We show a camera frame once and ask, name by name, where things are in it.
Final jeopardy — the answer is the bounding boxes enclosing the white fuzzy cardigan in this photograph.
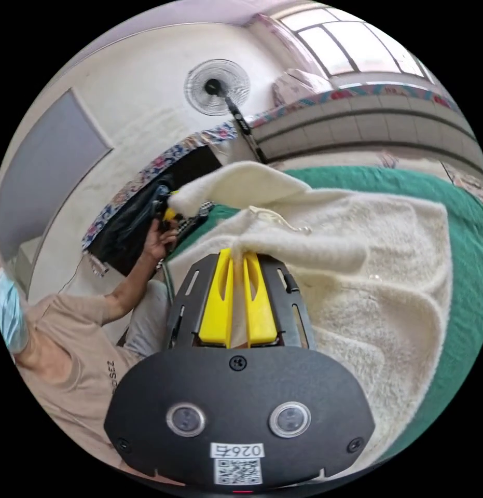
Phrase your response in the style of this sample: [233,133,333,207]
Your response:
[163,160,451,470]

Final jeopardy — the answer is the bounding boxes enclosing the pink curtain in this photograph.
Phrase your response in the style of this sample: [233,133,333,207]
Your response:
[247,12,330,80]

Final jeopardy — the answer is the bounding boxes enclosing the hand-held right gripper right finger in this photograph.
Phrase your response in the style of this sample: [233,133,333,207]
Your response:
[243,252,280,349]

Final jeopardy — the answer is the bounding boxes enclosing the person's left hand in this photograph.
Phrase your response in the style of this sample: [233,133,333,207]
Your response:
[141,219,180,262]

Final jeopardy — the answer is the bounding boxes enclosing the folded floral quilt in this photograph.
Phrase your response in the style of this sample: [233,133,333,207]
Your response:
[272,68,332,108]

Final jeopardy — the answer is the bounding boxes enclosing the tiled platform with floral sheet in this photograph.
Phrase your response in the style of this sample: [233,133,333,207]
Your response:
[247,82,481,165]

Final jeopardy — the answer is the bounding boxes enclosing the grey door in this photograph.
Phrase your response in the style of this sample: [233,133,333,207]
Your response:
[0,87,114,298]

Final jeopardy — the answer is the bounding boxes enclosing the window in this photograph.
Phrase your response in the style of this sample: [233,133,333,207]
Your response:
[279,5,437,78]

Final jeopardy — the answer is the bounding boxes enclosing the person's body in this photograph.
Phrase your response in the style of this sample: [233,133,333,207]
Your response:
[0,248,176,480]

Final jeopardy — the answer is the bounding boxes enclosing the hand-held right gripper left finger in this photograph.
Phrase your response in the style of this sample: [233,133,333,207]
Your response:
[198,248,234,349]

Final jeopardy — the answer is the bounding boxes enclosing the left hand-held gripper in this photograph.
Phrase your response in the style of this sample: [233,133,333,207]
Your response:
[147,184,184,235]

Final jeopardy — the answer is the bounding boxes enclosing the black standing fan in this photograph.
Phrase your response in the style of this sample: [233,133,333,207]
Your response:
[183,59,270,165]

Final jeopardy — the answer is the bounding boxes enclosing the table with floral cloth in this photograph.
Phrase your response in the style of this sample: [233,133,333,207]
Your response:
[80,122,239,278]

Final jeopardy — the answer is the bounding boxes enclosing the person's left forearm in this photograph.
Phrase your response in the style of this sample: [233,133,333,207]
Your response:
[102,252,165,324]

